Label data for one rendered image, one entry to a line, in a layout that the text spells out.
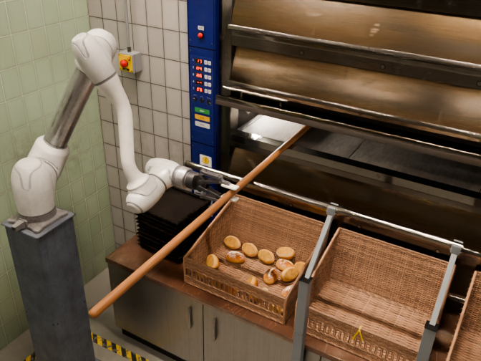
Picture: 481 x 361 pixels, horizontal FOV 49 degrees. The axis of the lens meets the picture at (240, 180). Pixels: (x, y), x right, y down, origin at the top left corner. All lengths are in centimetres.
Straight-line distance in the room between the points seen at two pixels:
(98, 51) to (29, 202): 69
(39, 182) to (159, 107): 90
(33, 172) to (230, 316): 107
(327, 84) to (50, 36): 142
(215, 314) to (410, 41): 147
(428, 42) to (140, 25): 143
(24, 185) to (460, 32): 179
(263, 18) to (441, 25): 74
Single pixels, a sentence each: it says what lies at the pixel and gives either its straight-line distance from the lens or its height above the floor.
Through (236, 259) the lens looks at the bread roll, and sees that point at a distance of 271.
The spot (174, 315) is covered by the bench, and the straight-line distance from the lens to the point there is 275.
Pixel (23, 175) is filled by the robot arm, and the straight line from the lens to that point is 229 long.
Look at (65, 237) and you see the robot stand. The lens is 246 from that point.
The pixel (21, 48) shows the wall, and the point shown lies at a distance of 281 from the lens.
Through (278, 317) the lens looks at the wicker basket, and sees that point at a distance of 242.
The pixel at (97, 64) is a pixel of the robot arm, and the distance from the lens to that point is 208.
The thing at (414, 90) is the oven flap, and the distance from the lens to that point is 227.
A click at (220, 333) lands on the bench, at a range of 262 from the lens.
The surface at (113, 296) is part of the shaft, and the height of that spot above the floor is 120.
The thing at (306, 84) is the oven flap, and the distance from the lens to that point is 239.
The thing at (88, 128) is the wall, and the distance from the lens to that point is 320.
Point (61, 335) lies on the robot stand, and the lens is 271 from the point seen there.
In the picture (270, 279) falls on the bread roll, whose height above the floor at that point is 62.
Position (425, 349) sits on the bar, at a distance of 207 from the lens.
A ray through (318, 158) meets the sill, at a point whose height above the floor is 117.
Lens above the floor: 228
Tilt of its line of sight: 29 degrees down
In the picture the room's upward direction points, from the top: 1 degrees clockwise
